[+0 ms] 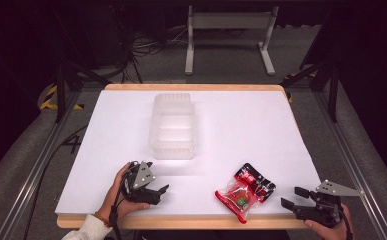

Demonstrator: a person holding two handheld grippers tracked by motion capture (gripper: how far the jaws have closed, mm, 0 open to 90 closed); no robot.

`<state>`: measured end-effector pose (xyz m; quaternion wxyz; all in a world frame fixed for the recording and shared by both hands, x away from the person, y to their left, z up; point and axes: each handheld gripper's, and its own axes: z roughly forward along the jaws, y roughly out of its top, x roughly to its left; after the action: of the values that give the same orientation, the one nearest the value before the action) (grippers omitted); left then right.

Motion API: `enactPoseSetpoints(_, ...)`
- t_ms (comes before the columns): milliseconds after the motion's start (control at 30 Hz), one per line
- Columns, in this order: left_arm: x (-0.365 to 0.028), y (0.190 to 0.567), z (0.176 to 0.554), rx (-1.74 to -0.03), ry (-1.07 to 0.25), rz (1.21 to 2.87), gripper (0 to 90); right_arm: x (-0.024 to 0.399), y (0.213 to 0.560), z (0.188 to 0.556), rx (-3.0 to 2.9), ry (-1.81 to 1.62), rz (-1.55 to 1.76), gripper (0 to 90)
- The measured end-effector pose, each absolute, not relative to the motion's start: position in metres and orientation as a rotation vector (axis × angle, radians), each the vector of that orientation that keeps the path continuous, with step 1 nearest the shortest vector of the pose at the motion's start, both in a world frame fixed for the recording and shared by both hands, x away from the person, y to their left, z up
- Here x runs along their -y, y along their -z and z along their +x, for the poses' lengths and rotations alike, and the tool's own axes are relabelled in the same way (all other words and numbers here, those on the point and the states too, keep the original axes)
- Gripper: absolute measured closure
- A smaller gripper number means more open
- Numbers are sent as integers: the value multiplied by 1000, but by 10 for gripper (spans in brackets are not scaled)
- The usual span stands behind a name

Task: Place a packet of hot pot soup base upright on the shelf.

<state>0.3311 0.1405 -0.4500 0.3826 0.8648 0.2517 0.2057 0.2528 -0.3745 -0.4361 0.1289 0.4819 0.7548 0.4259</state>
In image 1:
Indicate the person's right hand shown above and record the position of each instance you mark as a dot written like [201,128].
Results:
[331,231]

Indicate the aluminium floor rail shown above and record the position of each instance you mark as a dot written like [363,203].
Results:
[354,166]
[31,176]

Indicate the white metal stand frame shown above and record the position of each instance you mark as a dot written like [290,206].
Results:
[231,21]

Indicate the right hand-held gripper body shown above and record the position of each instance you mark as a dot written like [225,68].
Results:
[327,203]

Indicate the translucent plastic container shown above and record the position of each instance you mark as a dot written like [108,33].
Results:
[172,126]

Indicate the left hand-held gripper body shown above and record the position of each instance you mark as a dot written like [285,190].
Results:
[140,180]

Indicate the person's left hand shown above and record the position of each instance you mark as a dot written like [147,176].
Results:
[114,196]

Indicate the red snack packet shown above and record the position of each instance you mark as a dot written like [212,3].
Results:
[244,193]

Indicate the yellow black hazard tape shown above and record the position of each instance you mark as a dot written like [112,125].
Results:
[49,98]

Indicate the white table cover sheet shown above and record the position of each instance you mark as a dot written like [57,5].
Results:
[241,133]

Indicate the black metal stand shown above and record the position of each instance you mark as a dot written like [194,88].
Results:
[331,86]
[61,90]

